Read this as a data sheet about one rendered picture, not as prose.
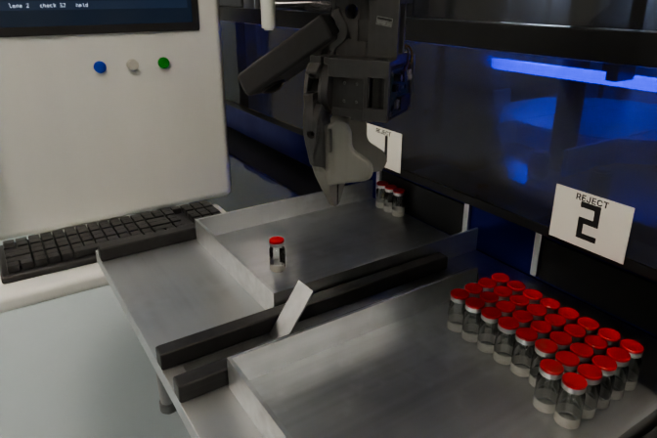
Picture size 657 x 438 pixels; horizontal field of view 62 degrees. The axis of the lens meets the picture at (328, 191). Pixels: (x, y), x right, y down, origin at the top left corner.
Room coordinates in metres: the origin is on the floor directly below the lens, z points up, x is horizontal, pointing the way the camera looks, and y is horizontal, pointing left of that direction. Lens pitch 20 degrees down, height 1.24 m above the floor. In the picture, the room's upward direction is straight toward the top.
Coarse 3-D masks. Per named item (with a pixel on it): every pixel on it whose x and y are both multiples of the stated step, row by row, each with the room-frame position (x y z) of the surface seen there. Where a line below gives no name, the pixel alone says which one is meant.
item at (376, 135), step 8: (368, 128) 0.83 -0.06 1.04; (376, 128) 0.81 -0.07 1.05; (384, 128) 0.80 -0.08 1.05; (368, 136) 0.83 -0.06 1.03; (376, 136) 0.81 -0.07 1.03; (384, 136) 0.80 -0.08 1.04; (392, 136) 0.78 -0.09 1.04; (400, 136) 0.77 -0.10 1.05; (376, 144) 0.81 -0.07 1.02; (384, 144) 0.80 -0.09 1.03; (392, 144) 0.78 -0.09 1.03; (400, 144) 0.77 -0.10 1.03; (392, 152) 0.78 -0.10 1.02; (400, 152) 0.77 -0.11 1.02; (392, 160) 0.78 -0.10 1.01; (400, 160) 0.77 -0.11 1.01; (392, 168) 0.78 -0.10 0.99; (400, 168) 0.77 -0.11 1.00
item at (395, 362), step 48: (432, 288) 0.57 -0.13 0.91; (288, 336) 0.47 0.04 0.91; (336, 336) 0.50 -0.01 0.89; (384, 336) 0.51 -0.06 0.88; (432, 336) 0.51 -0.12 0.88; (240, 384) 0.41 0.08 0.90; (288, 384) 0.43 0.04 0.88; (336, 384) 0.43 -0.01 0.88; (384, 384) 0.43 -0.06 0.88; (432, 384) 0.43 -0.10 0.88; (480, 384) 0.43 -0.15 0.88; (528, 384) 0.43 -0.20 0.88; (288, 432) 0.37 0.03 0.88; (336, 432) 0.37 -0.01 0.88; (384, 432) 0.37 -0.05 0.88; (432, 432) 0.37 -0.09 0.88; (480, 432) 0.37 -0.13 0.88; (528, 432) 0.37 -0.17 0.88; (576, 432) 0.37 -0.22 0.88; (624, 432) 0.34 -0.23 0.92
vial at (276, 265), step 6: (270, 246) 0.67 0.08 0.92; (276, 246) 0.66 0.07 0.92; (282, 246) 0.67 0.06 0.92; (270, 252) 0.66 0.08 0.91; (276, 252) 0.66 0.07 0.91; (282, 252) 0.66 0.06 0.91; (270, 258) 0.66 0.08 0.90; (276, 258) 0.66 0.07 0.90; (282, 258) 0.66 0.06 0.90; (270, 264) 0.66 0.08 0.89; (276, 264) 0.66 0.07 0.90; (282, 264) 0.66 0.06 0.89; (276, 270) 0.66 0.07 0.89; (282, 270) 0.66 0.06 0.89
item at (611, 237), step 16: (560, 192) 0.55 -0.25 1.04; (576, 192) 0.53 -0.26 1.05; (560, 208) 0.54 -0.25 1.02; (576, 208) 0.53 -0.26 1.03; (608, 208) 0.50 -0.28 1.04; (624, 208) 0.49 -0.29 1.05; (560, 224) 0.54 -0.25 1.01; (576, 224) 0.53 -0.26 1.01; (608, 224) 0.50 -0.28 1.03; (624, 224) 0.48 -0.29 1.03; (576, 240) 0.52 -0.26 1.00; (608, 240) 0.50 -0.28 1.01; (624, 240) 0.48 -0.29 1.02; (608, 256) 0.49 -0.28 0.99; (624, 256) 0.48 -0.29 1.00
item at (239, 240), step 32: (320, 192) 0.89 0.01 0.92; (352, 192) 0.93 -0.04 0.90; (224, 224) 0.79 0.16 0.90; (256, 224) 0.82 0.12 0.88; (288, 224) 0.82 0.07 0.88; (320, 224) 0.82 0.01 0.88; (352, 224) 0.82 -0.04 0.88; (384, 224) 0.82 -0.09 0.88; (416, 224) 0.82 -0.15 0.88; (224, 256) 0.67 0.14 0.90; (256, 256) 0.71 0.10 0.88; (288, 256) 0.71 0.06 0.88; (320, 256) 0.71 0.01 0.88; (352, 256) 0.71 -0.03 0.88; (384, 256) 0.64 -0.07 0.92; (416, 256) 0.67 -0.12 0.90; (448, 256) 0.70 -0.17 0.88; (256, 288) 0.59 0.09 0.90; (288, 288) 0.56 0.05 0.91; (320, 288) 0.59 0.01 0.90
